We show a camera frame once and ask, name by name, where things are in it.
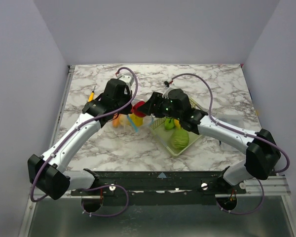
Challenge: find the dark red toy fruit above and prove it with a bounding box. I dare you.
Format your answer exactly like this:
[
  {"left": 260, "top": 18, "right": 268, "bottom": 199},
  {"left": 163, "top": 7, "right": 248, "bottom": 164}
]
[{"left": 132, "top": 101, "right": 146, "bottom": 118}]

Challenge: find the green toy pepper slice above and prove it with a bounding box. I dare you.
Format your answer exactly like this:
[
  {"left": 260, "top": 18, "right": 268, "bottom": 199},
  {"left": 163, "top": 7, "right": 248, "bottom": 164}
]
[{"left": 164, "top": 118, "right": 175, "bottom": 130}]

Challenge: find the clear zip top bag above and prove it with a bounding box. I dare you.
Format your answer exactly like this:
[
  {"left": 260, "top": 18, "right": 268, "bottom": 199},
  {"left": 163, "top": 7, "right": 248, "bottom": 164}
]
[{"left": 110, "top": 99, "right": 154, "bottom": 132}]

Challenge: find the yellow green toy pepper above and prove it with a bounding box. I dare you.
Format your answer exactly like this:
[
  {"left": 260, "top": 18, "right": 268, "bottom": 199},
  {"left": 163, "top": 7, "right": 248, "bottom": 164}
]
[{"left": 129, "top": 114, "right": 144, "bottom": 127}]

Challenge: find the yellow toy pear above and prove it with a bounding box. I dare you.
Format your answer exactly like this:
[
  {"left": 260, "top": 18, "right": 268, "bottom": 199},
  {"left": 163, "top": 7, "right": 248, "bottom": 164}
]
[{"left": 119, "top": 115, "right": 130, "bottom": 126}]

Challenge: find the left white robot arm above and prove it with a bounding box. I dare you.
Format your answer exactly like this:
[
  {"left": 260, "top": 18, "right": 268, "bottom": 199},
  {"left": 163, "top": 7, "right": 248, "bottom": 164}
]
[{"left": 27, "top": 75, "right": 134, "bottom": 200}]

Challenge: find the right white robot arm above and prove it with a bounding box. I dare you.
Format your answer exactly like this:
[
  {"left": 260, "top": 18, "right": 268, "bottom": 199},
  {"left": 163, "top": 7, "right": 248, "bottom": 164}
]
[{"left": 136, "top": 89, "right": 281, "bottom": 194}]

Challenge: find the yellow toy banana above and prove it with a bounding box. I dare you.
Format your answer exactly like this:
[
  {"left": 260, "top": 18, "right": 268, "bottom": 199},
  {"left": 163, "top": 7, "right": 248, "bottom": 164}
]
[{"left": 174, "top": 119, "right": 181, "bottom": 129}]

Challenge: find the green perforated plastic basket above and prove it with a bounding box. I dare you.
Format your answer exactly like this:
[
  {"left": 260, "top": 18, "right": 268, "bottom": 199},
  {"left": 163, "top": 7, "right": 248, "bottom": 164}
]
[{"left": 148, "top": 93, "right": 201, "bottom": 157}]

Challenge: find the green toy cabbage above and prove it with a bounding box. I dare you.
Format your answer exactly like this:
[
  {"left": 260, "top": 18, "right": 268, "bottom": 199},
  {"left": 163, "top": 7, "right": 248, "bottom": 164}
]
[{"left": 170, "top": 129, "right": 189, "bottom": 150}]

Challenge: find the clear plastic parts box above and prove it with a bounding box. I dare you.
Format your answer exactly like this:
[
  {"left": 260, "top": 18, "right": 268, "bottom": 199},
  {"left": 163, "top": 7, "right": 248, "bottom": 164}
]
[{"left": 216, "top": 113, "right": 245, "bottom": 128}]

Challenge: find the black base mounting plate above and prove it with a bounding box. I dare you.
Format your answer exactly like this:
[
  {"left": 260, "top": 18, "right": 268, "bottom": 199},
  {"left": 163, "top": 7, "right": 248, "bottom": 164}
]
[{"left": 71, "top": 171, "right": 246, "bottom": 206}]

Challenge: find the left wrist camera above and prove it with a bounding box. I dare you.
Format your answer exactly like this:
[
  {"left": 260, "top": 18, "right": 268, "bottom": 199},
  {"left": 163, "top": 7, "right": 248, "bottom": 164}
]
[{"left": 117, "top": 74, "right": 135, "bottom": 87}]

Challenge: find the yellow handled screwdriver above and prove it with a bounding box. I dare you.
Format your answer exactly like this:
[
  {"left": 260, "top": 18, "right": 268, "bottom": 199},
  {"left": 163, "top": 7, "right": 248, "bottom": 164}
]
[{"left": 88, "top": 86, "right": 96, "bottom": 102}]

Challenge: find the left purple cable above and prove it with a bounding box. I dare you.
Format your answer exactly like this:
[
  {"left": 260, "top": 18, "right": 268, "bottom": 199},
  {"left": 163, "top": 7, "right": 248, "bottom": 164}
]
[{"left": 30, "top": 67, "right": 139, "bottom": 217}]

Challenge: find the purple cable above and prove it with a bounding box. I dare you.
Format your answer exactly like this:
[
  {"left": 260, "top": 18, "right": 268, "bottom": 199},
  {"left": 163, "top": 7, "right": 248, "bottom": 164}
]
[
  {"left": 30, "top": 67, "right": 139, "bottom": 217},
  {"left": 164, "top": 73, "right": 291, "bottom": 215}
]

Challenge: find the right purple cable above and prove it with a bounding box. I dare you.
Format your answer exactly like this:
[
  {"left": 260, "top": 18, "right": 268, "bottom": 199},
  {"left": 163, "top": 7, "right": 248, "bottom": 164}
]
[{"left": 164, "top": 73, "right": 291, "bottom": 215}]

